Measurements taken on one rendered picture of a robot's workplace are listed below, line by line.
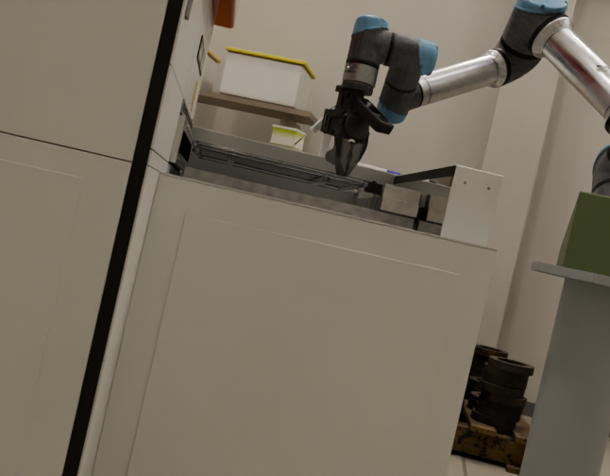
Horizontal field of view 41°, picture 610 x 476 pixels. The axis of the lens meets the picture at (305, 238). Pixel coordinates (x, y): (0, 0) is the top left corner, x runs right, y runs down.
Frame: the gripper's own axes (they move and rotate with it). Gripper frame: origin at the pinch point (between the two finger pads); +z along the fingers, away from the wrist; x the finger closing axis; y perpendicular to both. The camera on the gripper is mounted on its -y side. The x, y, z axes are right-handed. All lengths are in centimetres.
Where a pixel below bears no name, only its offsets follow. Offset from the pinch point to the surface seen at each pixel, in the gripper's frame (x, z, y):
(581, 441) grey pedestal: -38, 44, -48
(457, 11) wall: -239, -131, 194
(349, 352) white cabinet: 16.8, 33.3, -30.2
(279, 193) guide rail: 15.2, 7.3, 2.0
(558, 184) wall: -289, -43, 133
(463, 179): 0.9, -2.2, -33.6
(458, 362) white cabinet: 0, 31, -41
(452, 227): 0.8, 6.9, -33.7
